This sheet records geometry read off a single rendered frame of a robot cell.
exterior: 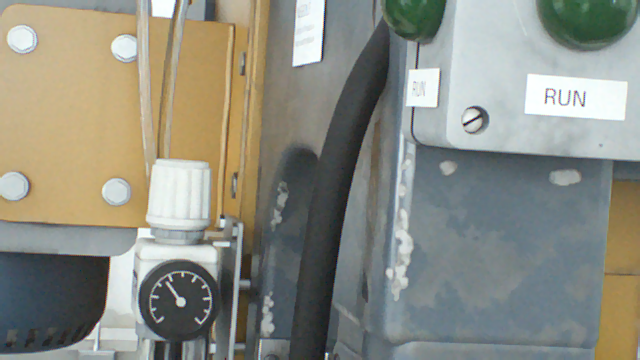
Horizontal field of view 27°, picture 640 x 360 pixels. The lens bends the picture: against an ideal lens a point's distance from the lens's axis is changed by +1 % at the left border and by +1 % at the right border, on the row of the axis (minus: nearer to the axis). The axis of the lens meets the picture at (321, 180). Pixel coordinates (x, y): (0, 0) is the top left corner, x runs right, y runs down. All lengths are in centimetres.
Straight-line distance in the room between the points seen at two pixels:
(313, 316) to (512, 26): 12
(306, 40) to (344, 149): 14
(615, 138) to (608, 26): 3
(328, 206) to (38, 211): 38
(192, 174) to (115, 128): 17
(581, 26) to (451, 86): 4
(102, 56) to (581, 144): 44
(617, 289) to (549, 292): 34
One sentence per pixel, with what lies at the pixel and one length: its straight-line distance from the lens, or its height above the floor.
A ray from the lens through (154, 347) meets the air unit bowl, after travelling 62.
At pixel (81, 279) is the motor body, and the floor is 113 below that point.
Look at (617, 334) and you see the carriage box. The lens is 78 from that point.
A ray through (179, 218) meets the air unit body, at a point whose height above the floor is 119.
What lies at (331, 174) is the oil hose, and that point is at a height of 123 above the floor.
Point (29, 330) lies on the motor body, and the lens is 83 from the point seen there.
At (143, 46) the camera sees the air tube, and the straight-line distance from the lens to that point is 67.
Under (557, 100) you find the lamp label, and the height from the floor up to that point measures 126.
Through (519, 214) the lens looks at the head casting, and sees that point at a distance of 42.
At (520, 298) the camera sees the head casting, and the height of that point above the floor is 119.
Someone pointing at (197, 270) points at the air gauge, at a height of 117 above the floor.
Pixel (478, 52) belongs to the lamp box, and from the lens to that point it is 37.
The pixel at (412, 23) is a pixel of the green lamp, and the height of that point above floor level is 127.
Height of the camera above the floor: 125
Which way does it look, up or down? 3 degrees down
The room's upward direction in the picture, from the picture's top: 4 degrees clockwise
